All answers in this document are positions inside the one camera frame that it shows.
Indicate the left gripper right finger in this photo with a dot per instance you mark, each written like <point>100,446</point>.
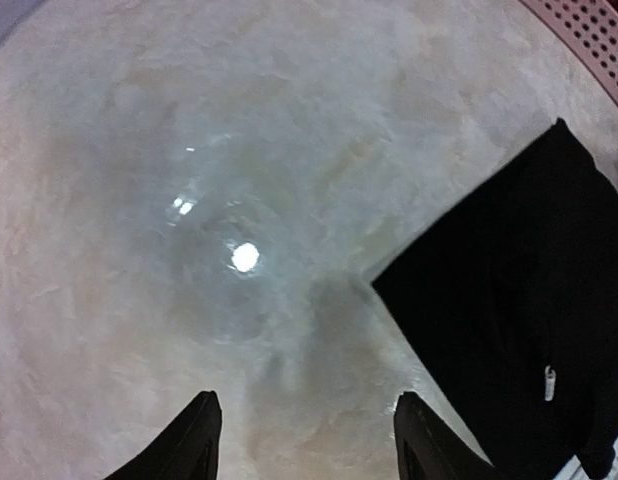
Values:
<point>428,449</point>

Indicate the pink perforated laundry basket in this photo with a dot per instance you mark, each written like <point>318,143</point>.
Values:
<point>589,29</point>

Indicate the black garment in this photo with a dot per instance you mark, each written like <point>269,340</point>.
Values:
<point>510,300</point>

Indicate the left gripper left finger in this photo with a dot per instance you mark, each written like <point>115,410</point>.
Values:
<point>187,449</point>

